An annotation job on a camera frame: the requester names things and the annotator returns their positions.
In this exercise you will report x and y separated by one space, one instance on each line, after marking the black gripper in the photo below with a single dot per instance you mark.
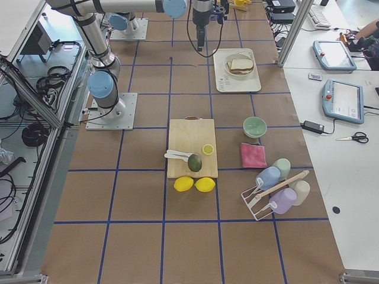
200 16

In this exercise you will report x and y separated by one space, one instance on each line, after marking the white round plate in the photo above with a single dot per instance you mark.
229 58

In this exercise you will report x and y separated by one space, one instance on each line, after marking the bread slice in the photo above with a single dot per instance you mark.
241 63
241 72

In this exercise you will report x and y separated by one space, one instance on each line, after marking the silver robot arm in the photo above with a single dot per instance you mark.
103 83
124 21

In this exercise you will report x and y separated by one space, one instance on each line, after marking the white bear tray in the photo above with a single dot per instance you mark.
226 82

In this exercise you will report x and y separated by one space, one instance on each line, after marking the wooden cutting board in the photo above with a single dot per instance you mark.
189 136

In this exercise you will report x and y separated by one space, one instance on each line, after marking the green bowl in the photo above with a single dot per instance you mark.
254 127

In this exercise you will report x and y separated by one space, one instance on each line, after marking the white keyboard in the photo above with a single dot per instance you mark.
317 19

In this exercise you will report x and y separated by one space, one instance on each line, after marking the lemon slice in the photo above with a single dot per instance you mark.
208 149

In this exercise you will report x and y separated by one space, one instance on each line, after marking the white plastic spoon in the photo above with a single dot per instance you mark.
174 156

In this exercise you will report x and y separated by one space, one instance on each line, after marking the green avocado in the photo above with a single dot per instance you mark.
194 163

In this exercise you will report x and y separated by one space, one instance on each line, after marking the upper teach pendant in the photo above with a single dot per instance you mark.
333 56

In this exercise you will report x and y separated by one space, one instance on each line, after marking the teach pendant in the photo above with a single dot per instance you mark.
343 101
333 56

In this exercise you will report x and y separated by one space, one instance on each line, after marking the pink cloth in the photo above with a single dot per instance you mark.
253 156

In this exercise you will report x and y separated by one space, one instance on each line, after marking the black power adapter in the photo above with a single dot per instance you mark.
312 126

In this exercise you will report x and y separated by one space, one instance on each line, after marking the left yellow lemon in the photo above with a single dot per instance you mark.
183 183

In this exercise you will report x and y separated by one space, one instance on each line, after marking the yellow lemon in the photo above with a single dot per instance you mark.
183 183
205 184

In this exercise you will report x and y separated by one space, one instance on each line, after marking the right yellow lemon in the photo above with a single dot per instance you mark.
205 184

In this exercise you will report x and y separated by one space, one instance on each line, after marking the lower teach pendant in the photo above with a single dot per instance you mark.
343 101

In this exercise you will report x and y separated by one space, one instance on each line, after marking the green cup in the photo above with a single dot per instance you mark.
284 167

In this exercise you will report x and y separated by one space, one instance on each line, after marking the blue cup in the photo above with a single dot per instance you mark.
268 178

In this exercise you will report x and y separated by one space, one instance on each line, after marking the cream cup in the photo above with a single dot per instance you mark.
302 189

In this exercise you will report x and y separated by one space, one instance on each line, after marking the purple cup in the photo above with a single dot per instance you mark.
283 200

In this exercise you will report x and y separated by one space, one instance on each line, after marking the black scissors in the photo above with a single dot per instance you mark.
359 137

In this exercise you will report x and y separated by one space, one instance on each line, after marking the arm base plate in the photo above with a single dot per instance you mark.
120 118
139 35

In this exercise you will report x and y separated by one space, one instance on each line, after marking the aluminium frame post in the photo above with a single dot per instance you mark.
300 17

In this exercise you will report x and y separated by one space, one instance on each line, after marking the white wire cup rack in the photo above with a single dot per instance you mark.
257 201

